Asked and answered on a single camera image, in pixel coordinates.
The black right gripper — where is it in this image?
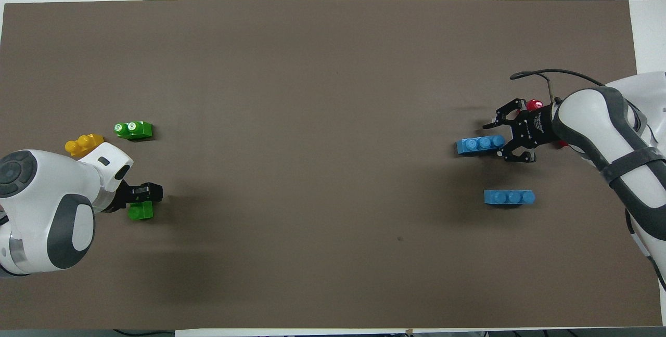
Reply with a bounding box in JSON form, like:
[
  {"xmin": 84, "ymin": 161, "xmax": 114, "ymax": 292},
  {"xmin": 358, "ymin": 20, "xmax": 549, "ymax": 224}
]
[{"xmin": 482, "ymin": 98, "xmax": 560, "ymax": 164}]

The brown table mat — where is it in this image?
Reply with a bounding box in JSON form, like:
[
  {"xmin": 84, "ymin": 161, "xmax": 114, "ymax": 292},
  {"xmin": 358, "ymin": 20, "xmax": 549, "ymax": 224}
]
[{"xmin": 0, "ymin": 0, "xmax": 662, "ymax": 330}]

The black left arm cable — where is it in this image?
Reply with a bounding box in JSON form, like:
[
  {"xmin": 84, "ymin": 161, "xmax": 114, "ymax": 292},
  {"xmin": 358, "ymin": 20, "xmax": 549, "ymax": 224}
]
[{"xmin": 113, "ymin": 329, "xmax": 175, "ymax": 337}]

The green two-stud toy brick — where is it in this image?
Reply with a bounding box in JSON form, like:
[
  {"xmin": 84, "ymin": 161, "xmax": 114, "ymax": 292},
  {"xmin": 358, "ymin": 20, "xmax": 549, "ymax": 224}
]
[
  {"xmin": 127, "ymin": 201, "xmax": 155, "ymax": 221},
  {"xmin": 114, "ymin": 121, "xmax": 153, "ymax": 141}
]

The yellow two-stud toy brick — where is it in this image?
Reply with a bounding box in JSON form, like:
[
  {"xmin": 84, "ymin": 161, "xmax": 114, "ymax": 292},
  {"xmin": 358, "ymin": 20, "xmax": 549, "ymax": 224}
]
[{"xmin": 65, "ymin": 133, "xmax": 105, "ymax": 159}]

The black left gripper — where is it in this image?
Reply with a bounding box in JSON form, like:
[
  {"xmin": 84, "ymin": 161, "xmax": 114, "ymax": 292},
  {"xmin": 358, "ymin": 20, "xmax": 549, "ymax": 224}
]
[{"xmin": 106, "ymin": 180, "xmax": 164, "ymax": 212}]

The blue three-stud toy brick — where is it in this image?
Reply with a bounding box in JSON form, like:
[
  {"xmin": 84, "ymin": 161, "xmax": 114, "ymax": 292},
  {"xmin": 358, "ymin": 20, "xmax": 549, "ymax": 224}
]
[
  {"xmin": 455, "ymin": 134, "xmax": 506, "ymax": 157},
  {"xmin": 483, "ymin": 189, "xmax": 536, "ymax": 206}
]

